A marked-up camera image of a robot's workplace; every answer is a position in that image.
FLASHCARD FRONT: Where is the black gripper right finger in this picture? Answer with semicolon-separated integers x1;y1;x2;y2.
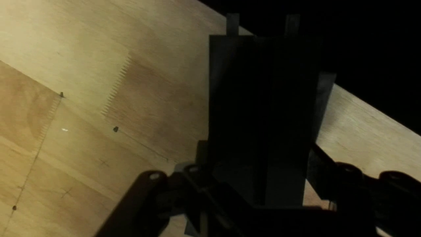
305;142;421;237

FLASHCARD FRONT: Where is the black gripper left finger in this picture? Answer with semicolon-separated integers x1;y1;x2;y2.
93;138;251;237

